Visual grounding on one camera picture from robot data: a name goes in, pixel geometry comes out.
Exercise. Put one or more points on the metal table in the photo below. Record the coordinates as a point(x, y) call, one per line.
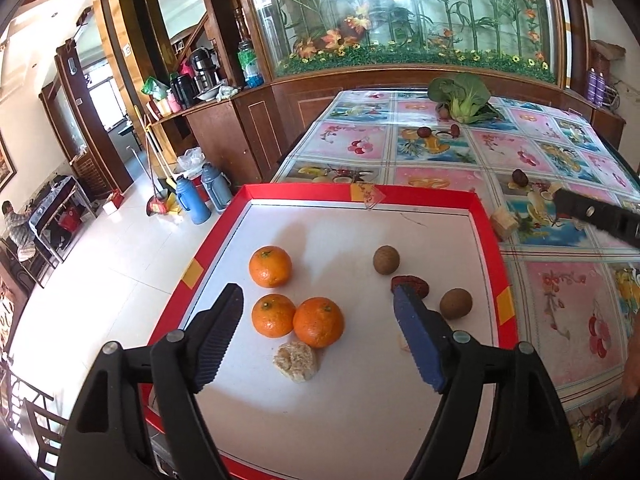
point(55, 205)

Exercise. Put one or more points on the green bag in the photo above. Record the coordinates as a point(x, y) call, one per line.
point(155, 87)

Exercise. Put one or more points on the pink cup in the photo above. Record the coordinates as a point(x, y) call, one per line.
point(173, 101)

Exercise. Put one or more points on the red dustpan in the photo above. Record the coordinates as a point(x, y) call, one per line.
point(159, 206)

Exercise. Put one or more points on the beige sugarcane chunk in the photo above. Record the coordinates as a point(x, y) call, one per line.
point(504, 222)
point(296, 361)

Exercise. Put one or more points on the red rimmed white tray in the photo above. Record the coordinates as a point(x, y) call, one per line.
point(350, 410)

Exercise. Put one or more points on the brown kiwi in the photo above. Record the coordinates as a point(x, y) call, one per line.
point(455, 303)
point(386, 259)

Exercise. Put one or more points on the wooden side counter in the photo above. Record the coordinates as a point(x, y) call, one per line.
point(220, 130)

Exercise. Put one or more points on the green bok choy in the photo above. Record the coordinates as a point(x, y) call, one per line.
point(460, 92)

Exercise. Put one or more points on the small reddish bulb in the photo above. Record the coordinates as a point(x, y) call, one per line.
point(442, 110)

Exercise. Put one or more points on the printed fruit tablecloth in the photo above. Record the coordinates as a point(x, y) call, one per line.
point(565, 320)

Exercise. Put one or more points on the blue thermos flask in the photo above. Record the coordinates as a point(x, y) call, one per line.
point(189, 200)
point(215, 187)

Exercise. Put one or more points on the black thermos jug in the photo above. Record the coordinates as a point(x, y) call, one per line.
point(202, 67)
point(181, 89)

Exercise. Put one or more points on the brown wicker basket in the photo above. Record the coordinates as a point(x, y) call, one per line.
point(607, 52)

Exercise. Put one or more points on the person's right forearm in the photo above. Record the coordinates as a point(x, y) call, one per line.
point(631, 372)

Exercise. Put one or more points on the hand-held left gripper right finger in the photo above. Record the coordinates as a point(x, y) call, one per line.
point(417, 340)

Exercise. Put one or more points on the white bowl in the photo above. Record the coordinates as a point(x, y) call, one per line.
point(207, 94)

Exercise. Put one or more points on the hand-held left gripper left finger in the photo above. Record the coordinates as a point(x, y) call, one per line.
point(217, 345)

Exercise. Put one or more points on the green label water bottle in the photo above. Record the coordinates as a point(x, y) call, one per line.
point(248, 62)

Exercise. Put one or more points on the purple spray can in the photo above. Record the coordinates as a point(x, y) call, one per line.
point(592, 85)
point(600, 88)

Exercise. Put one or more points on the orange mandarin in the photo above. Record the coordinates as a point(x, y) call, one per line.
point(273, 315)
point(318, 322)
point(270, 266)

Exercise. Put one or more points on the dark wooden chair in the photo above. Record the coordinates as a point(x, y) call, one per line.
point(30, 410)

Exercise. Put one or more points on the dark red date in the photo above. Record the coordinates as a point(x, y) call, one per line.
point(455, 130)
point(423, 286)
point(520, 177)
point(424, 132)

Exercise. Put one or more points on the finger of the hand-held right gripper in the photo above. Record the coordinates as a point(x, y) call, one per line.
point(595, 215)

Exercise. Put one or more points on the clear plastic bag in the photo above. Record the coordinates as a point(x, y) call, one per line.
point(190, 160)

